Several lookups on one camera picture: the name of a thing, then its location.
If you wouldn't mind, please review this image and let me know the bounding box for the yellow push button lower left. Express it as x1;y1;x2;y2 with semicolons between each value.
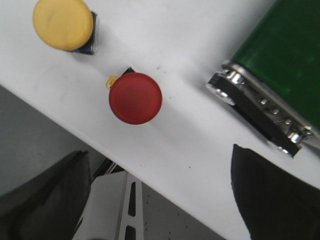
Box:
32;0;99;55

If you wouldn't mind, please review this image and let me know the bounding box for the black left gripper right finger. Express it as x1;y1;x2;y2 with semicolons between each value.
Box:
230;144;320;240

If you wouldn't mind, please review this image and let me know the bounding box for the white table leg frame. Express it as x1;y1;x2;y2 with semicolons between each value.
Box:
73;159;144;240

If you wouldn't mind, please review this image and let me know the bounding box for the aluminium conveyor side rail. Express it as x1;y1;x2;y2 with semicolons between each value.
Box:
222;60;320;149

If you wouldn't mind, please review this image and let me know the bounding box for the black drive belt with pulleys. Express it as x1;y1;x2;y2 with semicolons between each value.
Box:
206;72;300;158

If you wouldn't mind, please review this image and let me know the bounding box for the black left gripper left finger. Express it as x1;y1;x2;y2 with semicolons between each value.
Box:
0;151;91;240

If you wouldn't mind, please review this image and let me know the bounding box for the red push button middle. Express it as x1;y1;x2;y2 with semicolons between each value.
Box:
106;67;163;125

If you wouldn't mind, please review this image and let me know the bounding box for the green conveyor belt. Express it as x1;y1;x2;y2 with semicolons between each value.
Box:
231;0;320;128

